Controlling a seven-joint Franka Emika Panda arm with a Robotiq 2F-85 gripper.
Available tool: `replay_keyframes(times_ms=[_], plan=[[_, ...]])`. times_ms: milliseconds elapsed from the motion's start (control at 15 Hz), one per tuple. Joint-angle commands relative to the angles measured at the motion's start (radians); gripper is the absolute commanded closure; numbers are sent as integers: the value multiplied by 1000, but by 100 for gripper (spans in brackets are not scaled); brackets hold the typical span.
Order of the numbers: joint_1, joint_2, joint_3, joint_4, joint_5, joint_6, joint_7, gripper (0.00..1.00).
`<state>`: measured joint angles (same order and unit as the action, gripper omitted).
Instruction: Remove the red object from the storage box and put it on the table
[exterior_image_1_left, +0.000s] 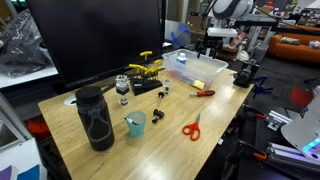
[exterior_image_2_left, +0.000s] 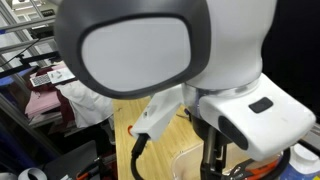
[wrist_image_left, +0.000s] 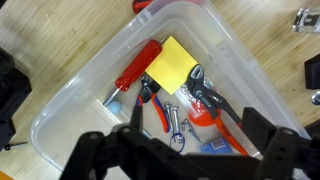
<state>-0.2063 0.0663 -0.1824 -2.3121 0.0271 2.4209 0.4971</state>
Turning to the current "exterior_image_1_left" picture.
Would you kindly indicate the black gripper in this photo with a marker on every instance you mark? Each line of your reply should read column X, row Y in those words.
column 209, row 43

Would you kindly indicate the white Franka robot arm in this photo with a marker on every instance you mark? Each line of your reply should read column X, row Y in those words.
column 230, row 8

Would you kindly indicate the clear plastic storage box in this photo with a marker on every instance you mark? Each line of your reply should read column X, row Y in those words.
column 213, row 71

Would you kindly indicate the cardboard box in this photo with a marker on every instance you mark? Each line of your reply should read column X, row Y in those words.
column 196, row 23

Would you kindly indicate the red box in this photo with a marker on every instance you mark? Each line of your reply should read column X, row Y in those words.
column 301, row 96

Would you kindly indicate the white bottle blue cap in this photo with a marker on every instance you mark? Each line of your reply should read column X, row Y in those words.
column 181, row 59

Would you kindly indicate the yellow sponge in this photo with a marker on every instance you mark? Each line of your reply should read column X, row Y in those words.
column 199, row 84

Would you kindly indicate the blue grey face shield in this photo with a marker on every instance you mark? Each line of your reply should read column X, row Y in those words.
column 180, row 33

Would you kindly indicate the red thin item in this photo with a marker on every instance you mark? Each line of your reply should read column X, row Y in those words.
column 181, row 76

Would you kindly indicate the black bench vise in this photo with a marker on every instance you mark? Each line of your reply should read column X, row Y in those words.
column 246, row 74

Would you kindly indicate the small clear acrylic piece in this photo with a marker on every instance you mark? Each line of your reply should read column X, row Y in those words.
column 167, row 86

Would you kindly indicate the blue spring clamp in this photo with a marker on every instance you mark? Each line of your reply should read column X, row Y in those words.
column 261, row 88

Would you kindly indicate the thin black hand tool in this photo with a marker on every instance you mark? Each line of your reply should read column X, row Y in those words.
column 160, row 97

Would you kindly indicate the black hex key stand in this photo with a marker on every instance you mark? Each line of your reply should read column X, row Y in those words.
column 145, row 86

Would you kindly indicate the orange scissors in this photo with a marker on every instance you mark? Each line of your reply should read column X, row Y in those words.
column 192, row 129

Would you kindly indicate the orange sofa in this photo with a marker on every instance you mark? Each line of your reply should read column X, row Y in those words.
column 293, row 50

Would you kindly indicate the short aluminium extrusion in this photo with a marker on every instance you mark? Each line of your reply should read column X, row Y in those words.
column 278, row 120

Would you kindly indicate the black white marker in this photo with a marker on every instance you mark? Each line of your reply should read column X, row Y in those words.
column 131, row 121

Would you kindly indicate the teal plastic cup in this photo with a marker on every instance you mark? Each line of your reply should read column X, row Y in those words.
column 136, row 128

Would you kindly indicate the large black monitor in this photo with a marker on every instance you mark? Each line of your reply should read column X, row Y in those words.
column 100, row 36

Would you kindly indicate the white machine with blue light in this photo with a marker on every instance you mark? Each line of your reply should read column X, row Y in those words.
column 305, row 130

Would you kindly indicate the long aluminium extrusion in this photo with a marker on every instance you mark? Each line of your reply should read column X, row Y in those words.
column 290, row 156

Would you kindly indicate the black water bottle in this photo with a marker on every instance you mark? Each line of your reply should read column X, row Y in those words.
column 96, row 123

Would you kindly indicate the grey plastic bag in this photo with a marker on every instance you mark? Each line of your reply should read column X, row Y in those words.
column 20, row 53

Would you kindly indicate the white cabinet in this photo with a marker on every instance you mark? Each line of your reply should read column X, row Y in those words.
column 20, row 153

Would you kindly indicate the black camera clamp mount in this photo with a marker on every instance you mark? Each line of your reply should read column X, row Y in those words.
column 158, row 115

